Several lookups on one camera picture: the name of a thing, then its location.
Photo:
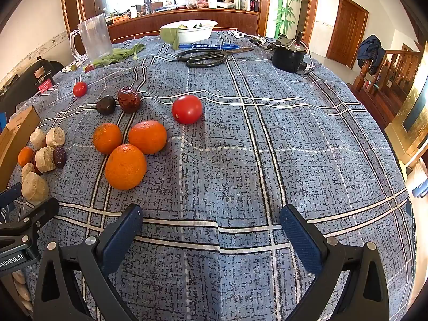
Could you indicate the large orange front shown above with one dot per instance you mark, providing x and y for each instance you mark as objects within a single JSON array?
[{"x": 126, "y": 167}]

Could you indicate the black red labelled jar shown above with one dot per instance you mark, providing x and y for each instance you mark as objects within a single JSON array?
[{"x": 44, "y": 79}]

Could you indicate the blue jacket on railing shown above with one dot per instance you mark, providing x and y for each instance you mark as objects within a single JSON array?
[{"x": 371, "y": 49}]

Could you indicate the red date near vegetable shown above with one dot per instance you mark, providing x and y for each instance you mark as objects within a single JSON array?
[{"x": 89, "y": 68}]

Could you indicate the beige pastry cake three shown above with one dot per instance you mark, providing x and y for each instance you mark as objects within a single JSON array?
[{"x": 44, "y": 159}]

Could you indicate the large red tomato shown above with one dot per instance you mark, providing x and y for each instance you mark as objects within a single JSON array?
[{"x": 187, "y": 109}]

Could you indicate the wooden sideboard cabinet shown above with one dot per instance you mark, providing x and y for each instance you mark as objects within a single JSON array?
[{"x": 150, "y": 24}]

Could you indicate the blue marker pen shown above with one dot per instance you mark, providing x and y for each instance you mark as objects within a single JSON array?
[{"x": 209, "y": 46}]

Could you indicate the large wrinkled red date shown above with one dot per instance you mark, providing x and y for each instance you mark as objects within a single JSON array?
[{"x": 128, "y": 100}]

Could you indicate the brown wooden door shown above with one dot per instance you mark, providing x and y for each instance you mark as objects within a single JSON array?
[{"x": 348, "y": 32}]

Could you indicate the small orange mandarin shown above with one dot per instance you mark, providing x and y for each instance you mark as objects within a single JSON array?
[{"x": 25, "y": 156}]

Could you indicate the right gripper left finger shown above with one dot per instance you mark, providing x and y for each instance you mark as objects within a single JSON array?
[{"x": 58, "y": 296}]

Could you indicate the clear plastic pitcher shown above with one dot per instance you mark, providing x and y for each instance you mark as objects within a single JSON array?
[{"x": 95, "y": 39}]

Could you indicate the blue plaid tablecloth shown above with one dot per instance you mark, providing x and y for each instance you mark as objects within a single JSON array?
[{"x": 211, "y": 247}]

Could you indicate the beige pastry cake four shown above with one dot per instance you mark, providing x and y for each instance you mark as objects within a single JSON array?
[{"x": 34, "y": 188}]

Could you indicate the beige pastry cake five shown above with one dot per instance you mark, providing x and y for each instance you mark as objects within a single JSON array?
[{"x": 26, "y": 169}]

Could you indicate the beige pastry cake two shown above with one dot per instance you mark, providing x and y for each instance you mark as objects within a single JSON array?
[{"x": 38, "y": 139}]

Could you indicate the black scissors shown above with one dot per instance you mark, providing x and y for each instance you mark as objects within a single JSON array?
[{"x": 204, "y": 58}]

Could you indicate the beige pastry cake one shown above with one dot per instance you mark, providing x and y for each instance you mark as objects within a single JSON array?
[{"x": 55, "y": 137}]

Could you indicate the dark plum fruit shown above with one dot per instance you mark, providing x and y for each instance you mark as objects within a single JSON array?
[{"x": 106, "y": 105}]

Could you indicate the black leather sofa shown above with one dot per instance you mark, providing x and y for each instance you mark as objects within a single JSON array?
[{"x": 22, "y": 87}]

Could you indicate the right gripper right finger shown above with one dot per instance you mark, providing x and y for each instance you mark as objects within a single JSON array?
[{"x": 365, "y": 294}]

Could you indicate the small red cherry tomato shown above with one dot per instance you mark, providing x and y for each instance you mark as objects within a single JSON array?
[{"x": 79, "y": 89}]

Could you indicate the white bowl with greens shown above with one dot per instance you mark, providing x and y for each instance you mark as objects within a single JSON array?
[{"x": 188, "y": 31}]

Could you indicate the green leafy vegetable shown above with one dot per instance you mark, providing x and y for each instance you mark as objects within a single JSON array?
[{"x": 118, "y": 55}]

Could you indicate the shallow cardboard box tray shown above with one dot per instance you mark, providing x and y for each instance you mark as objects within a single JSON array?
[{"x": 13, "y": 138}]

